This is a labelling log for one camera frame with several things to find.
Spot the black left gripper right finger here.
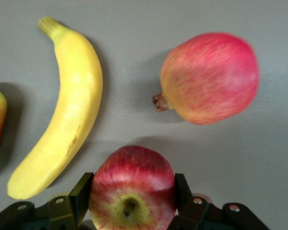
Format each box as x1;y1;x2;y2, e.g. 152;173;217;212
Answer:
168;172;271;230

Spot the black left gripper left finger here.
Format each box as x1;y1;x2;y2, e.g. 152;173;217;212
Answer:
0;172;95;230

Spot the red apple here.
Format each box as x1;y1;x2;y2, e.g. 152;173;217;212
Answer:
152;32;260;126
88;145;177;230

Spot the yellow banana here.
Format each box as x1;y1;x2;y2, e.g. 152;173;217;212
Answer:
6;16;104;201

